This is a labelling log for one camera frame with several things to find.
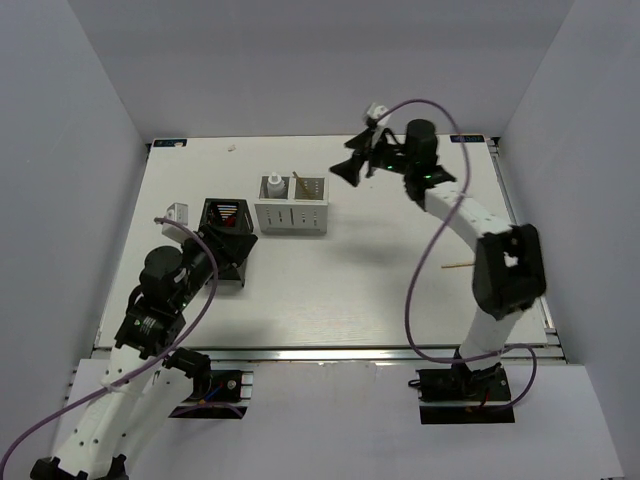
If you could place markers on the white spray bottle teal base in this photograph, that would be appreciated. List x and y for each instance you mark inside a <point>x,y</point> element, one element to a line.
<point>276,187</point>

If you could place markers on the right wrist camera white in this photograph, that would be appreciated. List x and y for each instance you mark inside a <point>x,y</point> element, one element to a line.
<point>376,117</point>

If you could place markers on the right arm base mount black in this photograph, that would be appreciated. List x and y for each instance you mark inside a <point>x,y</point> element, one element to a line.
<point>444,399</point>

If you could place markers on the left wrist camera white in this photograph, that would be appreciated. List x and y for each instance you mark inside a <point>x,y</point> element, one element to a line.
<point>179,214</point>

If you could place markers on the black mesh organizer box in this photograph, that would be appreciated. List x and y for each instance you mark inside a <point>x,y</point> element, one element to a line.
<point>230,215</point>

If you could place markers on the blue label sticker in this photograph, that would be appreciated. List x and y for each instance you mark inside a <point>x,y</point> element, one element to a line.
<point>169,143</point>
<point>467,138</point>

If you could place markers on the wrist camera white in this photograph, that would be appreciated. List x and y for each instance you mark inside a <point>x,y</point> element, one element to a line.
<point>179,214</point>
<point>376,117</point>

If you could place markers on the blue label sticker left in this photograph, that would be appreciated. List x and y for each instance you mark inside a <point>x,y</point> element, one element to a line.
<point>169,143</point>

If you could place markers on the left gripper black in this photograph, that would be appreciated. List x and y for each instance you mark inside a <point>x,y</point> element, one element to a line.
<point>231,248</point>

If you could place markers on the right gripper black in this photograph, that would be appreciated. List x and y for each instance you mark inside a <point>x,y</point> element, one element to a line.
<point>350,169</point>

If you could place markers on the gold makeup pencil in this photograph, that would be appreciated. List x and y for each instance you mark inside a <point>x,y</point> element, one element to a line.
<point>458,265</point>
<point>302,189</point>

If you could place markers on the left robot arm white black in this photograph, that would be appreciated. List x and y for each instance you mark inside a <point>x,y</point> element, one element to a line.
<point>149,379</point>

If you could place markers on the white slotted organizer box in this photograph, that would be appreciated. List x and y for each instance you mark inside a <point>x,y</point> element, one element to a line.
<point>294,215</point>

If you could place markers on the blue label sticker right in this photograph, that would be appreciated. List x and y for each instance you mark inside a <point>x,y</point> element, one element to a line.
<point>467,138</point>

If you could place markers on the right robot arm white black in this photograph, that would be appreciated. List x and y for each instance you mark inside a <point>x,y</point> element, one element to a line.
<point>508,272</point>

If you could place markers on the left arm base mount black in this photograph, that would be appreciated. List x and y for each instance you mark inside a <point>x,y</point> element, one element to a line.
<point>221,394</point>

